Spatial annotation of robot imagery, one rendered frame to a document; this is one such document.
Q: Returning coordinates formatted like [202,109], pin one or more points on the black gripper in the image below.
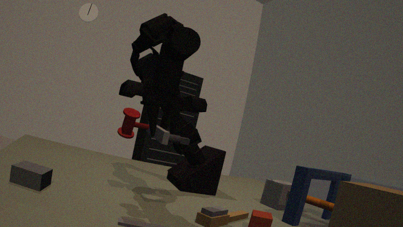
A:
[164,88]

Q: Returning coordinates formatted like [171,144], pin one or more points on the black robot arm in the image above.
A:
[178,44]

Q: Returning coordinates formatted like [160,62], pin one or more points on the grey flat bar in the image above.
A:
[133,223]

